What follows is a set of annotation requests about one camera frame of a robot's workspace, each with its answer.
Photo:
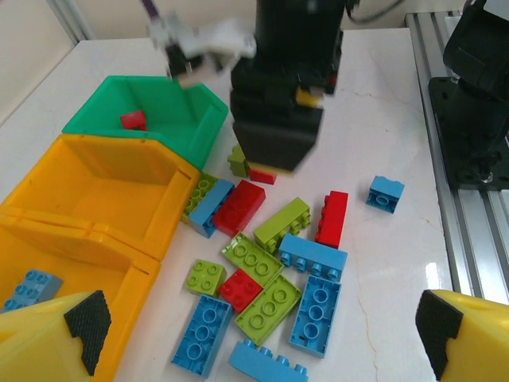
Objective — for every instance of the lime two-by-two lego brick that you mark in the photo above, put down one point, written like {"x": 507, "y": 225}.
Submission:
{"x": 237, "y": 163}
{"x": 203, "y": 277}

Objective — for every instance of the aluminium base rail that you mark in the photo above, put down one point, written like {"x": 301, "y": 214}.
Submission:
{"x": 477, "y": 223}

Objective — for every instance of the red two-by-two lego brick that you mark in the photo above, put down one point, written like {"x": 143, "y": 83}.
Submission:
{"x": 133, "y": 120}
{"x": 262, "y": 178}
{"x": 239, "y": 290}

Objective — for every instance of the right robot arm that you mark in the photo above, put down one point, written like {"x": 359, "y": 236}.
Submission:
{"x": 477, "y": 51}

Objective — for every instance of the lime two-by-four lego brick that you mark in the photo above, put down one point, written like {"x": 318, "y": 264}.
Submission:
{"x": 199, "y": 195}
{"x": 270, "y": 308}
{"x": 280, "y": 223}
{"x": 250, "y": 256}

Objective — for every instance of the green plastic bin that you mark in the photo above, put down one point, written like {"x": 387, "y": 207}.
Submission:
{"x": 171, "y": 111}

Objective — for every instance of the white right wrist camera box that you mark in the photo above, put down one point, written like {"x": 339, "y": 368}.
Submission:
{"x": 222, "y": 40}

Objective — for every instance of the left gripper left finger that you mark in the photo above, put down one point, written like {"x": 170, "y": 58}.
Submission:
{"x": 36, "y": 342}

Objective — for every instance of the yellow plastic bin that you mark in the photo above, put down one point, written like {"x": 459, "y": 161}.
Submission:
{"x": 119, "y": 286}
{"x": 99, "y": 199}

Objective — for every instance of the red two-by-four lego brick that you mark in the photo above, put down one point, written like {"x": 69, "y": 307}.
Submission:
{"x": 333, "y": 219}
{"x": 238, "y": 207}

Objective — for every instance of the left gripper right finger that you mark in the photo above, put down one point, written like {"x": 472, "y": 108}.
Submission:
{"x": 477, "y": 342}

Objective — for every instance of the blue two-by-two lego brick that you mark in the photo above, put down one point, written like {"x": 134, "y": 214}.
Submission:
{"x": 385, "y": 196}

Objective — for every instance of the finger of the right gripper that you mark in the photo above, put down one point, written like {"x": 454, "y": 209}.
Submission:
{"x": 278, "y": 139}

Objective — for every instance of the aluminium frame post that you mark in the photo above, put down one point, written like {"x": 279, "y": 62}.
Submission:
{"x": 73, "y": 20}

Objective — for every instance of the blue two-by-four lego brick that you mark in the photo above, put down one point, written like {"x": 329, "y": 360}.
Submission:
{"x": 315, "y": 314}
{"x": 262, "y": 366}
{"x": 208, "y": 211}
{"x": 203, "y": 336}
{"x": 29, "y": 288}
{"x": 312, "y": 254}

